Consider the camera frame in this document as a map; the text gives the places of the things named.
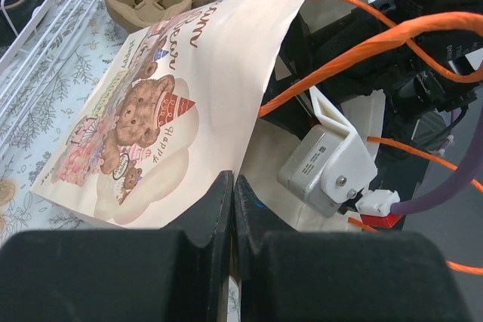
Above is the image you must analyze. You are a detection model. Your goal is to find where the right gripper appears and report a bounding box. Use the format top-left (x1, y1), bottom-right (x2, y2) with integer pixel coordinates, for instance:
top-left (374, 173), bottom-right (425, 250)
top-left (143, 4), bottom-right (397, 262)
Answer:
top-left (263, 8), bottom-right (482, 148)

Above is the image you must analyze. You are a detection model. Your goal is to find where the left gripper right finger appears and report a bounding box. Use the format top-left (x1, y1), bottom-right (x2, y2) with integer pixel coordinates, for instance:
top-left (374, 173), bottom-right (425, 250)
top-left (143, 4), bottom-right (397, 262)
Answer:
top-left (233, 176), bottom-right (471, 321)

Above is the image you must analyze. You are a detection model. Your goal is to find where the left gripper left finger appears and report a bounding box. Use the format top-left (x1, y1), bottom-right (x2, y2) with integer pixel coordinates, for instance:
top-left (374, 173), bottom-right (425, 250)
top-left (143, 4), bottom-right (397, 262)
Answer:
top-left (1, 171), bottom-right (233, 321)

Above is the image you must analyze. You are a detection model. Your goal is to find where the paper takeout bag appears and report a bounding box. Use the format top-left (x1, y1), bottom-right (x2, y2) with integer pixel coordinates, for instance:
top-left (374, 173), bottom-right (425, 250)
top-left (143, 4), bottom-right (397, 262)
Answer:
top-left (29, 0), bottom-right (483, 289)

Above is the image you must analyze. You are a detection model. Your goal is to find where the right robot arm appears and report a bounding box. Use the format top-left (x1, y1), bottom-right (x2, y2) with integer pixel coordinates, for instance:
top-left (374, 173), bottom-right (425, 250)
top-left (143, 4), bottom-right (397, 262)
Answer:
top-left (264, 0), bottom-right (482, 152)

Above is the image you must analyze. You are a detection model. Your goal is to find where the floral table mat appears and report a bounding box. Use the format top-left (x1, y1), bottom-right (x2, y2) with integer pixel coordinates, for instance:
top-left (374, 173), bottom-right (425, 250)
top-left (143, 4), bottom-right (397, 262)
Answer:
top-left (0, 0), bottom-right (310, 322)

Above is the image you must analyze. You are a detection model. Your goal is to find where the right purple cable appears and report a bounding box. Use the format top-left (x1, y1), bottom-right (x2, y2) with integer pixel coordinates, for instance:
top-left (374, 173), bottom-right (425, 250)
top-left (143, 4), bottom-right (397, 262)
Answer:
top-left (390, 105), bottom-right (483, 219)

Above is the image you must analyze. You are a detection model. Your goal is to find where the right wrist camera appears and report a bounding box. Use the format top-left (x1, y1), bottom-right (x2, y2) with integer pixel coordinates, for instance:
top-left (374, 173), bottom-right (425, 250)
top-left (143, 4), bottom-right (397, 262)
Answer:
top-left (278, 87), bottom-right (401, 228)

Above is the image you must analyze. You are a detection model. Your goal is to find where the clear wire dish rack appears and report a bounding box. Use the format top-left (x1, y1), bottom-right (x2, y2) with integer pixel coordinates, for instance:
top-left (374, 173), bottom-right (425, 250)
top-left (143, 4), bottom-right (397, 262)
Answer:
top-left (0, 0), bottom-right (125, 127)

